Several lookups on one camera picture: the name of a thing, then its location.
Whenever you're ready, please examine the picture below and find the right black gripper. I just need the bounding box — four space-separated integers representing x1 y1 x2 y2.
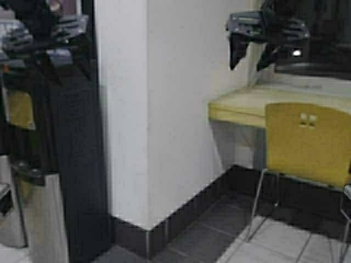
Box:
225 11 310 72

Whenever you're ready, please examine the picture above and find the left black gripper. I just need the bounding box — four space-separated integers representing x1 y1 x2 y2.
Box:
1 15 90 71

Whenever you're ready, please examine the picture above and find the left silver robot base corner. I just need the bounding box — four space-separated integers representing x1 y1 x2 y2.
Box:
1 184 13 220

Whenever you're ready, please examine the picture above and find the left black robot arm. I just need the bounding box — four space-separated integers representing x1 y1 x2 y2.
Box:
1 1 90 75

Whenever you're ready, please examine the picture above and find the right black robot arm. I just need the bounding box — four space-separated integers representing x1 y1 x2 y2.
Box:
225 1 310 71

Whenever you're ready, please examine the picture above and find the right silver robot base corner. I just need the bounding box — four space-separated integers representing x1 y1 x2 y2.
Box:
341 184 351 220

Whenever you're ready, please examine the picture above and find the long wooden counter table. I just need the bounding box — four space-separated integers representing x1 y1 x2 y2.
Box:
208 84 350 129

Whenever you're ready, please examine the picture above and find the stainless steel trash bin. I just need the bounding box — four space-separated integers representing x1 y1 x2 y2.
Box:
0 87 69 263

